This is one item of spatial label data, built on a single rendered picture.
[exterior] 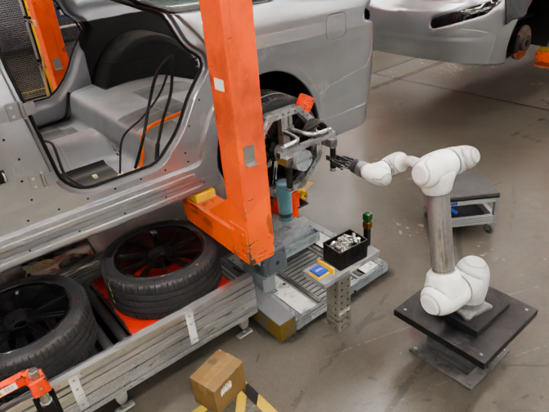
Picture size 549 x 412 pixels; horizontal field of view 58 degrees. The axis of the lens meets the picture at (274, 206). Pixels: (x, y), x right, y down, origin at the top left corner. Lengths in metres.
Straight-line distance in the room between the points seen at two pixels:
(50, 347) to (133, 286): 0.48
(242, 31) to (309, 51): 1.03
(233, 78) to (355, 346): 1.60
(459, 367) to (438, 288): 0.57
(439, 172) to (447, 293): 0.56
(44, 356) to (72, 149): 1.39
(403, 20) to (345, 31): 1.89
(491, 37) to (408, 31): 0.74
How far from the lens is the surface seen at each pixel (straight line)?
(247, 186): 2.38
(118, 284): 2.74
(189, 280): 2.67
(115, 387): 2.67
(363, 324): 3.02
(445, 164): 2.21
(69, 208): 2.62
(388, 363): 2.83
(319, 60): 3.21
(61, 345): 2.56
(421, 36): 5.09
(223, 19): 2.12
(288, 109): 2.91
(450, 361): 2.83
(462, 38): 4.99
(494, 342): 2.61
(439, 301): 2.38
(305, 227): 3.42
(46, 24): 4.69
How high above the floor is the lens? 2.09
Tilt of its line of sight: 30 degrees down
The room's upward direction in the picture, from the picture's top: 5 degrees counter-clockwise
